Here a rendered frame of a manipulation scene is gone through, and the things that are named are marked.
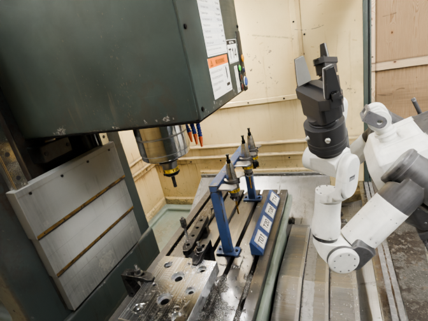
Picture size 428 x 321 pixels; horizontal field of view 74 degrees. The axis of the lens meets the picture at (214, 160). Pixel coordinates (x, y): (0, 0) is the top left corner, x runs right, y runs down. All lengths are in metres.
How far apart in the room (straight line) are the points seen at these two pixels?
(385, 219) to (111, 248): 1.07
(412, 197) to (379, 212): 0.08
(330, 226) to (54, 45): 0.85
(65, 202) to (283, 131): 1.27
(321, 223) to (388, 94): 2.73
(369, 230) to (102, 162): 1.02
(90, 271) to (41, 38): 0.87
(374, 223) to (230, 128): 1.27
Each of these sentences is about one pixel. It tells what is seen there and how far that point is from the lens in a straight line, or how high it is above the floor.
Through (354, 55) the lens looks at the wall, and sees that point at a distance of 1.74.
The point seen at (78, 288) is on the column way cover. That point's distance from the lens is 1.31.
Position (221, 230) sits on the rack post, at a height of 1.02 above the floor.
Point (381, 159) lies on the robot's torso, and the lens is 0.96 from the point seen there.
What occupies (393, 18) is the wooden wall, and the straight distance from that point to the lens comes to 3.35.
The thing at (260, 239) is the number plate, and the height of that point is 0.94.
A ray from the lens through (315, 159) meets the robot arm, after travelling 0.73.
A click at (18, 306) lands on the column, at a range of 1.24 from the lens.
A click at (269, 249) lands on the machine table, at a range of 1.26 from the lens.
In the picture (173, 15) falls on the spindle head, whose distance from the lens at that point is 0.69.
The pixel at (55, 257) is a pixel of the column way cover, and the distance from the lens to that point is 1.20.
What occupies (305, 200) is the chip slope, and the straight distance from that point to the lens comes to 1.82.
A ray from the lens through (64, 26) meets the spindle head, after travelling 0.87.
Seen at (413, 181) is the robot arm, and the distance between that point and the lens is 0.83.
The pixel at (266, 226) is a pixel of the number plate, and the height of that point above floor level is 0.93.
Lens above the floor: 1.70
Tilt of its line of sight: 20 degrees down
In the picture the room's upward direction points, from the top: 12 degrees counter-clockwise
